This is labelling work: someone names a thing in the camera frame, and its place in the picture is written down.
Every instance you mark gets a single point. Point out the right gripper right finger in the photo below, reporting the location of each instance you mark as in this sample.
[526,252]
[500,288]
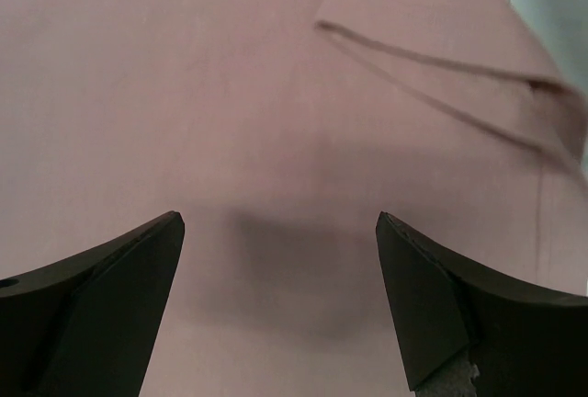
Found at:
[465,329]

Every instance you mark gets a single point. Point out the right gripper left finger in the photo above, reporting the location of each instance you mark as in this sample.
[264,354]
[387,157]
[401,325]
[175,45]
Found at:
[87,325]

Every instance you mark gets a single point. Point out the pink t shirt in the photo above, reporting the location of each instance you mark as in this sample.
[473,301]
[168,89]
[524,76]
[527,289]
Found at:
[280,130]

